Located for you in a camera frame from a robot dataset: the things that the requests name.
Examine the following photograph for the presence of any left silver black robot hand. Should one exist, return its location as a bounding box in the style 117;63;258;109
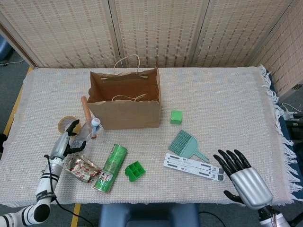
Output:
49;119;87;163

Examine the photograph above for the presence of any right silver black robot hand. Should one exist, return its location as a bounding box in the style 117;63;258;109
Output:
213;148;274;210

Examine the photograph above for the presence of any clear plastic water bottle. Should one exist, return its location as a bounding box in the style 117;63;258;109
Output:
74;117;102;147

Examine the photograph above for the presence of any green chip can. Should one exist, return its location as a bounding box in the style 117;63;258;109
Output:
93;144;128;194

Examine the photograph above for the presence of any green plastic compartment block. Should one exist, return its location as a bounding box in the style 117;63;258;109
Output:
125;160;146;182

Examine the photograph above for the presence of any brown paper bag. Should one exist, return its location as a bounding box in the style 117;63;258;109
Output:
86;53;162;130

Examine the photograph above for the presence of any yellow packing tape roll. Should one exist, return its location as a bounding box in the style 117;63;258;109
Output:
58;115;78;136

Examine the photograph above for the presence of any wooden dowel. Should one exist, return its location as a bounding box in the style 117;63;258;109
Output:
80;96;97;139

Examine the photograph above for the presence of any white folding laptop stand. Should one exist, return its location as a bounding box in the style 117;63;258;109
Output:
163;153;226;183

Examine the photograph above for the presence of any black box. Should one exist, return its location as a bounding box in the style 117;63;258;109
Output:
285;119;303;142

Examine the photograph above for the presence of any teal mini dustpan brush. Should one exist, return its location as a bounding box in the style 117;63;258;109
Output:
168;129;210;163

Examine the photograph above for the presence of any white power strip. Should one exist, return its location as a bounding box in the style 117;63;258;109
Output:
281;103;299;121

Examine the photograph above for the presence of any beige woven tablecloth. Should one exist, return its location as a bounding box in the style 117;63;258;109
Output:
0;64;299;207

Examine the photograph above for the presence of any green cube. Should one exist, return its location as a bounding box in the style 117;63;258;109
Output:
169;109;183;125

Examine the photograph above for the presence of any blue chair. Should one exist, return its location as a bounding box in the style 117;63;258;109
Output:
98;202;199;227

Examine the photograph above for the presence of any woven folding screen panel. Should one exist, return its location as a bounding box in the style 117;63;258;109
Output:
0;0;119;69
193;0;295;68
250;0;303;97
107;0;211;68

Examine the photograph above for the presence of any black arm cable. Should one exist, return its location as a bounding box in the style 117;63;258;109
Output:
44;154;95;227

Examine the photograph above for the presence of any black floor cable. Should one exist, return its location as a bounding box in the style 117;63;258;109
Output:
198;211;223;224

